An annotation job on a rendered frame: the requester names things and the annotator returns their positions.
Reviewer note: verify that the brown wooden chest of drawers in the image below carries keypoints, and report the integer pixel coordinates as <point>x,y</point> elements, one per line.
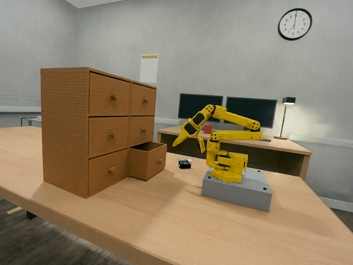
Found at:
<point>64,119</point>

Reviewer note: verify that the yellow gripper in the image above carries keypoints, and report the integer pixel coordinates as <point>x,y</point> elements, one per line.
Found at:
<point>189,129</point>

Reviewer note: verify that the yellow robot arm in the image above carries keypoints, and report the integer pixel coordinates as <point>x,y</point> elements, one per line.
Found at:
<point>229,167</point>

